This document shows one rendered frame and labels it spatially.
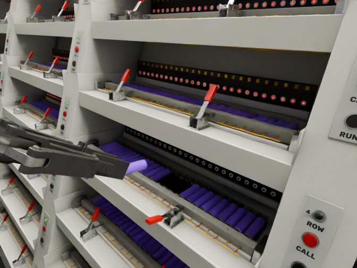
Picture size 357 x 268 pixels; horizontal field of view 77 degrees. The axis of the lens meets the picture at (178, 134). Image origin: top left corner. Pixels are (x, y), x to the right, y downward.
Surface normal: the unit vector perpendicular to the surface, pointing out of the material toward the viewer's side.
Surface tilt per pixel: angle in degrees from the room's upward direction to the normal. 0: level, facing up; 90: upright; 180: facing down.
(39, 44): 90
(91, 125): 90
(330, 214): 90
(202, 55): 90
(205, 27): 105
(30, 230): 15
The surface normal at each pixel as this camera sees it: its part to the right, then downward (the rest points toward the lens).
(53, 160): 0.82, 0.33
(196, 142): -0.65, 0.22
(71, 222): 0.07, -0.93
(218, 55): -0.61, -0.04
